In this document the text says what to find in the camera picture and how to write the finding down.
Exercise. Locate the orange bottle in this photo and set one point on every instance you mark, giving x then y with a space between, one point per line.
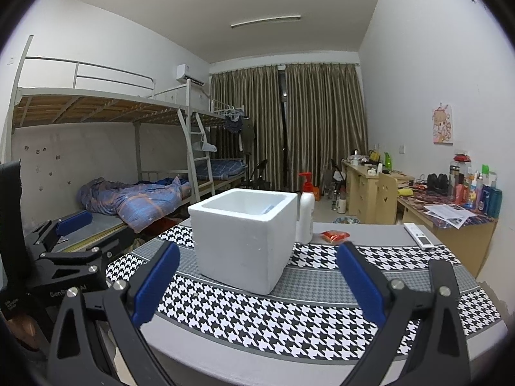
317 193

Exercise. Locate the light wooden desk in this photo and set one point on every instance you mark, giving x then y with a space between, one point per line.
360 193

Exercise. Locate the blue orange quilt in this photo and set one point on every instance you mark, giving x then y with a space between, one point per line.
132 205

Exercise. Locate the white remote control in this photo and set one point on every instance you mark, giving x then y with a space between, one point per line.
418 235

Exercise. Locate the white air conditioner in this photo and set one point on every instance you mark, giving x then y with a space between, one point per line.
187 73

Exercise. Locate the ceiling tube light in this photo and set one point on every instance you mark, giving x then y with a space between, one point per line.
265 22

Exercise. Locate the white flask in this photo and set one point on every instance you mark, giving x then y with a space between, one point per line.
342 206

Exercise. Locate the dark hanging clothes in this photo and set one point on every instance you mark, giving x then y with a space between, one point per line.
246 134

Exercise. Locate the row of toiletry bottles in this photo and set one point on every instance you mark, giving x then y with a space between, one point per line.
478 193

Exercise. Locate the black headphones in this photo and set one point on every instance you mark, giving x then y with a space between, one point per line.
437 183

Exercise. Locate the white pump bottle red top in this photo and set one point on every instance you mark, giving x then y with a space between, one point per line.
305 217

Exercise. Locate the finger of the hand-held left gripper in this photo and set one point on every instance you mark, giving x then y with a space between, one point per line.
74 221
88 259

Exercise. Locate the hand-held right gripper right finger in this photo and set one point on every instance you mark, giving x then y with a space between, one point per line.
360 281

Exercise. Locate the black white houndstooth tablecloth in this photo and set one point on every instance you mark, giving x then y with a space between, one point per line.
281 329

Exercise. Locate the small white metal bunk bed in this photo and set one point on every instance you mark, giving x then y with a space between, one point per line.
225 177

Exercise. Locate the white metal bed ladder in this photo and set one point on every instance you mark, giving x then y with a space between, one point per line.
199 161

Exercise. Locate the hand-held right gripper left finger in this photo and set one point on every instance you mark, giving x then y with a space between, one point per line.
157 281

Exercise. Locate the grey trash bin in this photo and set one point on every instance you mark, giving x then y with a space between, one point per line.
347 221

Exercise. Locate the person's left hand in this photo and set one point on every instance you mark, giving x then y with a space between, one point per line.
30 331

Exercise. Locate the black folding chair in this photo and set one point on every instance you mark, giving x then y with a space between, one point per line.
334 175
257 175

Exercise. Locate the white foam box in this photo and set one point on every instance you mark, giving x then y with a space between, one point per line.
241 249

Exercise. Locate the large white metal bunk bed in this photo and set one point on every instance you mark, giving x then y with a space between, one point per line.
80 106

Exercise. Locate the wooden chair with smiley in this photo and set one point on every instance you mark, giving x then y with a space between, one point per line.
387 197

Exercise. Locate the white clothes hanger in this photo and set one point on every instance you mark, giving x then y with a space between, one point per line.
206 146

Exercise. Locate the blue checkered mattress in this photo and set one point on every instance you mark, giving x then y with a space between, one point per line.
227 167

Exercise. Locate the green bottle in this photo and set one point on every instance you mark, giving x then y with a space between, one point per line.
387 161

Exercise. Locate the brown curtain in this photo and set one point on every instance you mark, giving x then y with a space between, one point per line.
326 128
249 128

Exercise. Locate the printed paper sheets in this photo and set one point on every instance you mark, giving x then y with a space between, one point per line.
446 215

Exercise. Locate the red snack packet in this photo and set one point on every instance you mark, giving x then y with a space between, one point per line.
336 236

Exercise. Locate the yellow object on desk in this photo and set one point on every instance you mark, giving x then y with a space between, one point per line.
404 192

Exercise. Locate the red cloth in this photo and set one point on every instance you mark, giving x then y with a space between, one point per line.
169 223

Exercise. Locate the pink cartoon wall poster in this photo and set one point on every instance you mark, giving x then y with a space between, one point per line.
442 124

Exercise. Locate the desk with patterned cover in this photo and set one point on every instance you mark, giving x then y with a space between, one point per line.
478 241

